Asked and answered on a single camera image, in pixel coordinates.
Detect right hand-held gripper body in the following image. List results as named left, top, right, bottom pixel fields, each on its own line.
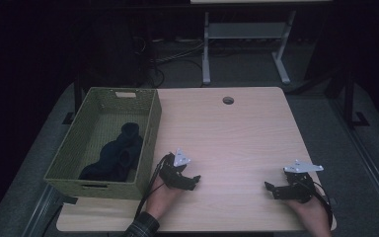
left=271, top=159, right=325, bottom=204

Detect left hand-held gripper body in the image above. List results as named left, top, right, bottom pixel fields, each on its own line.
left=159, top=147, right=199, bottom=192

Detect dark blue knitted garment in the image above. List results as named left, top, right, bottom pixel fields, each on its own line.
left=78, top=121, right=144, bottom=183

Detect green woven basket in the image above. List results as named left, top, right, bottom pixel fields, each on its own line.
left=43, top=86, right=163, bottom=200

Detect person's left hand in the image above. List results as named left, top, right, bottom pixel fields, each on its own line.
left=145, top=177, right=183, bottom=220

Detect person's right hand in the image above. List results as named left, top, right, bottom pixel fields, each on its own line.
left=284, top=194, right=332, bottom=237

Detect black stand leg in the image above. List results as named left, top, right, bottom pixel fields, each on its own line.
left=61, top=73, right=84, bottom=125
left=341, top=63, right=371, bottom=128

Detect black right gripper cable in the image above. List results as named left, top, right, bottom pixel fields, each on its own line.
left=310, top=181, right=336, bottom=229

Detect black floor cables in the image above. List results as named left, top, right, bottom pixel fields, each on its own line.
left=134, top=34, right=205, bottom=89

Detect white metal stand frame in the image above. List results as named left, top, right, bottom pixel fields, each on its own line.
left=201, top=10, right=298, bottom=86

